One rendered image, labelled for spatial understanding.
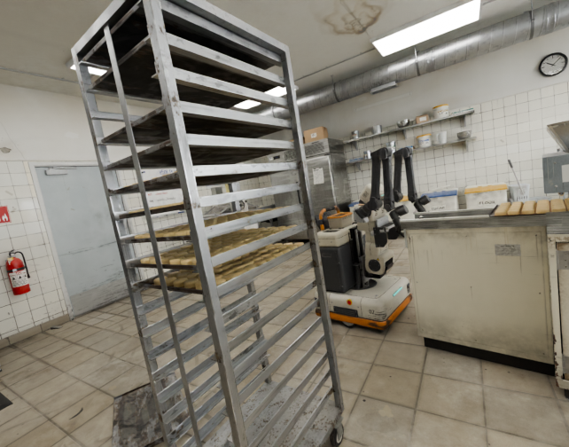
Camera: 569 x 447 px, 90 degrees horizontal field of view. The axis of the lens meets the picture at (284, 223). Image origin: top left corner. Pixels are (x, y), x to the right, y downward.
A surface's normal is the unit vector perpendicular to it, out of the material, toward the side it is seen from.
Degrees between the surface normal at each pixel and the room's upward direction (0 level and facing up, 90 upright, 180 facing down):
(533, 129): 90
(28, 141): 90
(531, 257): 90
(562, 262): 90
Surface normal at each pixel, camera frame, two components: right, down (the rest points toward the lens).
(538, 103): -0.52, 0.19
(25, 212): 0.84, -0.07
